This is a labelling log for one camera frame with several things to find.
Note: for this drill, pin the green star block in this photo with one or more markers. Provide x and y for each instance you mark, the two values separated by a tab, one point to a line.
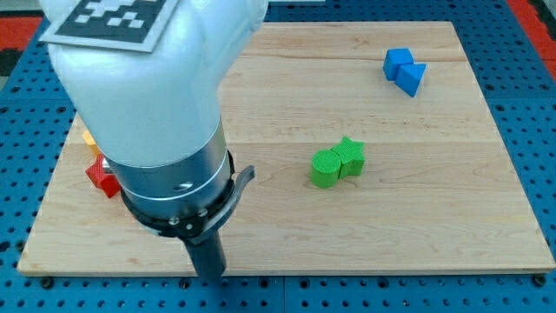
352	157

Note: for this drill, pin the green cylinder block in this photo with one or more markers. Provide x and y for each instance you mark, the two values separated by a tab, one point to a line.
326	165

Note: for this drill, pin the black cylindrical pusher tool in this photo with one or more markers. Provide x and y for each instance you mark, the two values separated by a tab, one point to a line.
207	256

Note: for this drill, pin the blue triangle block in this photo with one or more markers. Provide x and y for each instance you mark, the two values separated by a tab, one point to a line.
409	77

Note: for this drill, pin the blue cube block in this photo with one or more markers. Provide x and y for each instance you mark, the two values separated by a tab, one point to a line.
394	59

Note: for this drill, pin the black white fiducial marker tag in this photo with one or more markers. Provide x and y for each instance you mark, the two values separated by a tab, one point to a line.
134	25

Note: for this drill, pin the wooden board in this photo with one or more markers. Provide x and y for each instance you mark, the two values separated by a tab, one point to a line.
438	194

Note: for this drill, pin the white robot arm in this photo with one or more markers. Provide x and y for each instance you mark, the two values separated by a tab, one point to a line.
144	76

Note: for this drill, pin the yellow block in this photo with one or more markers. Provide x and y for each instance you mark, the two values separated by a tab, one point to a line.
91	143

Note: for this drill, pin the red star block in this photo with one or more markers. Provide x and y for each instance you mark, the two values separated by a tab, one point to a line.
102	180

